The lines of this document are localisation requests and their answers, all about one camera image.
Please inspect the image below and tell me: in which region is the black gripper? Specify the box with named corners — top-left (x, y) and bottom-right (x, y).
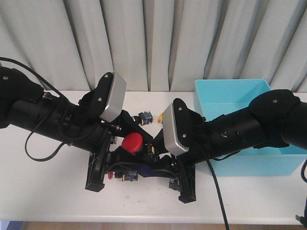
top-left (69, 90), bottom-right (154, 193)
top-left (115, 109), bottom-right (204, 204)

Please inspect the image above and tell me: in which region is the green button near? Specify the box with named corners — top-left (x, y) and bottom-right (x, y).
top-left (168, 178), bottom-right (180, 192)

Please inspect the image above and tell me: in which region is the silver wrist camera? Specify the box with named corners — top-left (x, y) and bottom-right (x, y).
top-left (163, 98), bottom-right (192, 157)
top-left (90, 72), bottom-right (126, 122)

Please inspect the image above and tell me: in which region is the light blue plastic box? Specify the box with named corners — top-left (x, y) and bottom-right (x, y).
top-left (194, 79), bottom-right (307, 176)

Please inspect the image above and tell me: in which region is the yellow button lying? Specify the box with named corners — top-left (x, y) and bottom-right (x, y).
top-left (157, 114), bottom-right (163, 124)

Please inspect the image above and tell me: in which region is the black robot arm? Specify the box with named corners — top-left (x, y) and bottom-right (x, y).
top-left (0, 67), bottom-right (153, 192)
top-left (117, 90), bottom-right (307, 203)

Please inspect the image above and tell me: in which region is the grey curtain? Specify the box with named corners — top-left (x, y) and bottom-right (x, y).
top-left (0, 0), bottom-right (307, 92)

